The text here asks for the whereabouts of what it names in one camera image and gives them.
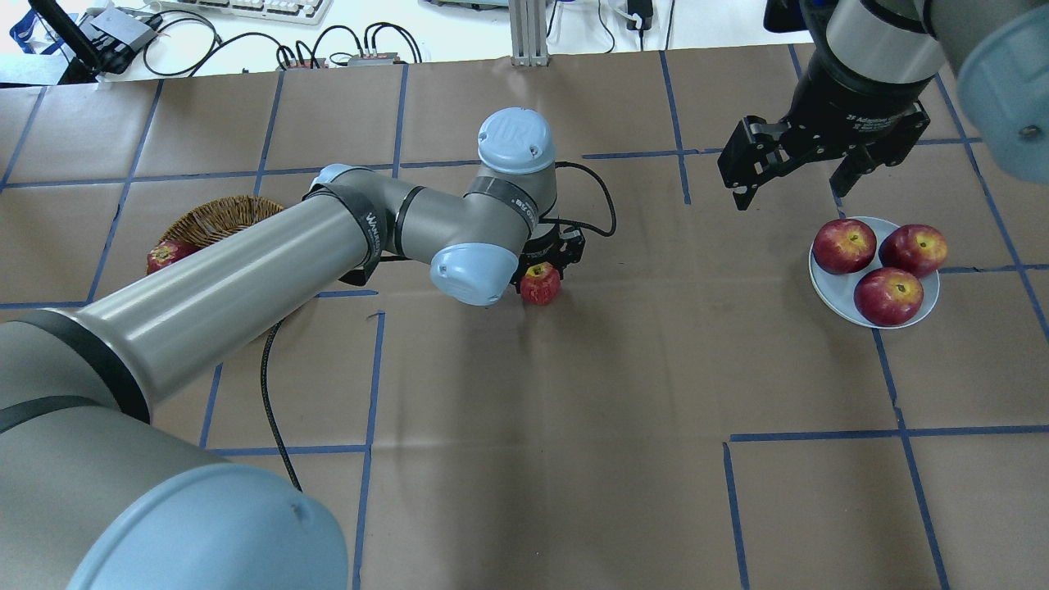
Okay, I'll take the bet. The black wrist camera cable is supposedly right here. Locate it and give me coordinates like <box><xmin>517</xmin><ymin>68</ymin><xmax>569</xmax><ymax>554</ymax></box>
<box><xmin>261</xmin><ymin>161</ymin><xmax>617</xmax><ymax>492</ymax></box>

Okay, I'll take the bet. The red apple on plate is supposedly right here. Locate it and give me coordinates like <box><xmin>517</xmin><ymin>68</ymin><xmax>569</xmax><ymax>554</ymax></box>
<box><xmin>811</xmin><ymin>218</ymin><xmax>879</xmax><ymax>275</ymax></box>
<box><xmin>878</xmin><ymin>224</ymin><xmax>949</xmax><ymax>279</ymax></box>
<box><xmin>853</xmin><ymin>266</ymin><xmax>925</xmax><ymax>326</ymax></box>

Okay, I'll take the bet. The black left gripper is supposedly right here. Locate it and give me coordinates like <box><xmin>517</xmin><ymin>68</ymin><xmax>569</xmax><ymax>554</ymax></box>
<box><xmin>510</xmin><ymin>220</ymin><xmax>587</xmax><ymax>293</ymax></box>

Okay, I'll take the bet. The woven wicker basket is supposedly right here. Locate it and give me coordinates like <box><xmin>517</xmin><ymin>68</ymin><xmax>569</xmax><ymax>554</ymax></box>
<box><xmin>160</xmin><ymin>195</ymin><xmax>285</xmax><ymax>249</ymax></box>

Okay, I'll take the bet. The red yellow apple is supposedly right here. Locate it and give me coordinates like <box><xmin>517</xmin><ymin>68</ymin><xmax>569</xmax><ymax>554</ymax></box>
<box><xmin>518</xmin><ymin>261</ymin><xmax>561</xmax><ymax>305</ymax></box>

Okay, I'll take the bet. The white keyboard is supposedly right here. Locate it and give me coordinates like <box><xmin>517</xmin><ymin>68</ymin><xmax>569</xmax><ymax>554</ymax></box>
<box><xmin>148</xmin><ymin>1</ymin><xmax>334</xmax><ymax>25</ymax></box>

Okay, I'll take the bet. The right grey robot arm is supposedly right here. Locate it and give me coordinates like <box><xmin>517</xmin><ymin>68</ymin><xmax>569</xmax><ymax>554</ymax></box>
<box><xmin>718</xmin><ymin>1</ymin><xmax>1048</xmax><ymax>211</ymax></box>

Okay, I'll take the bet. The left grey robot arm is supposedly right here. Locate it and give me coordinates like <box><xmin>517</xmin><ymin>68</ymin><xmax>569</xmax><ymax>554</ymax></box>
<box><xmin>1</xmin><ymin>107</ymin><xmax>557</xmax><ymax>589</ymax></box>

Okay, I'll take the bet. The light blue plate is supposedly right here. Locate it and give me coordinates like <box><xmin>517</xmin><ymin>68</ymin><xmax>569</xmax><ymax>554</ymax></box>
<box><xmin>809</xmin><ymin>216</ymin><xmax>944</xmax><ymax>329</ymax></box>

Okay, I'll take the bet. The grey usb hub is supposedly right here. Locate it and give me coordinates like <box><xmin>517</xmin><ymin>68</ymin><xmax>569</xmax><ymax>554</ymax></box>
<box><xmin>86</xmin><ymin>7</ymin><xmax>162</xmax><ymax>52</ymax></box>

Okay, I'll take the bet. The dark red apple in basket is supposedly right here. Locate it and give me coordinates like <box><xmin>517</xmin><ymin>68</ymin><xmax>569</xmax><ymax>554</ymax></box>
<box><xmin>146</xmin><ymin>240</ymin><xmax>200</xmax><ymax>275</ymax></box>

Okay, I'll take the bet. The aluminium frame post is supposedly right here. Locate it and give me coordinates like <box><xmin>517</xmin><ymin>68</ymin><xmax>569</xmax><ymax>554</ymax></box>
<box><xmin>508</xmin><ymin>0</ymin><xmax>550</xmax><ymax>67</ymax></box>

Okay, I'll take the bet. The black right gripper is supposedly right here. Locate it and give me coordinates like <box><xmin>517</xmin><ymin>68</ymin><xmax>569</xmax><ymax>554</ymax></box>
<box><xmin>718</xmin><ymin>49</ymin><xmax>932</xmax><ymax>211</ymax></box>

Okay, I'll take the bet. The black power adapter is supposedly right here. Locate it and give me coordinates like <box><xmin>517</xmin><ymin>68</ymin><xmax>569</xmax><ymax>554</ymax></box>
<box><xmin>624</xmin><ymin>0</ymin><xmax>655</xmax><ymax>31</ymax></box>

